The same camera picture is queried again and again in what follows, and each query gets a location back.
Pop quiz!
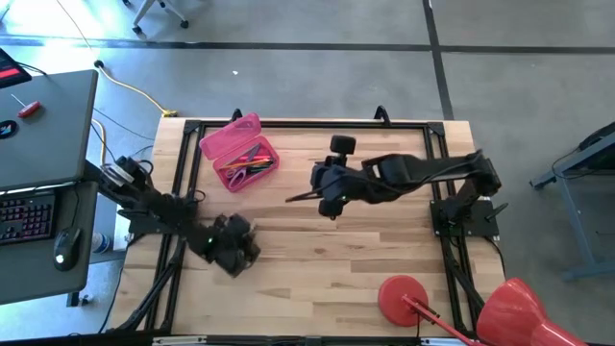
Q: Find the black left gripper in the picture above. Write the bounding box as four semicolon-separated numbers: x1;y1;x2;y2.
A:
204;212;262;279

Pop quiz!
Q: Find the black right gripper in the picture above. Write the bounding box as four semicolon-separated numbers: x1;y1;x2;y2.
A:
285;135;367;220

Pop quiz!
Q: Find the pink plastic supply box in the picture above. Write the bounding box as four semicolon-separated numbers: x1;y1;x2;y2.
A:
198;111;281;194

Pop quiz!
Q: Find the red desk lamp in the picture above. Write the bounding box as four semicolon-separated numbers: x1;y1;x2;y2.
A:
377;274;590;346

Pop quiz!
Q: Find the black computer mouse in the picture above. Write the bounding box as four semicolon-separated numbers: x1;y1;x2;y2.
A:
52;225;82;273

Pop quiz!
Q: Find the black backlit keyboard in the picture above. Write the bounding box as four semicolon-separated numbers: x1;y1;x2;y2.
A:
0;191;57;246

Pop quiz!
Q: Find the grey desk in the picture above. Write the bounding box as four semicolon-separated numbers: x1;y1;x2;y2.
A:
0;69;100;307

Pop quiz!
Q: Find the white office chair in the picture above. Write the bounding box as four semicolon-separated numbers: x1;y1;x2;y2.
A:
122;0;189;36

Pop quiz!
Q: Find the blue-grey metal table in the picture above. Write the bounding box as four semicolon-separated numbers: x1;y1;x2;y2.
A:
529;122;615;282

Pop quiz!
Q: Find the dark computer screen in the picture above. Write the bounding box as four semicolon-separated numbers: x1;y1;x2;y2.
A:
0;47;34;90

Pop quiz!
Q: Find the black aluminium table frame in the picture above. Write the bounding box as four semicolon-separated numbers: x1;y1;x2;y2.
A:
110;105;486;345

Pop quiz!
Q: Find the yellow extension cable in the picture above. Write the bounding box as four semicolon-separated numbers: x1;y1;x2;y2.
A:
55;0;179;119

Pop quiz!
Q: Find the red-handled screwdriver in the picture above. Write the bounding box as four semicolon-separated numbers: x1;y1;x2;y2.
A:
10;93;42;119

